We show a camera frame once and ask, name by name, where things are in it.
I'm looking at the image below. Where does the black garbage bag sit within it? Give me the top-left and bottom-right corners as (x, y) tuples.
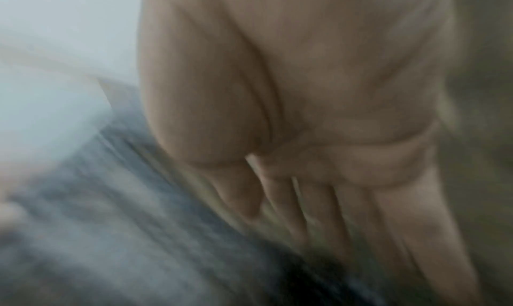
(0, 78), (442, 306)

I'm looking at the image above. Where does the person's right hand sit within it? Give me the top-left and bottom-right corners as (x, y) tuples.
(137, 0), (483, 306)

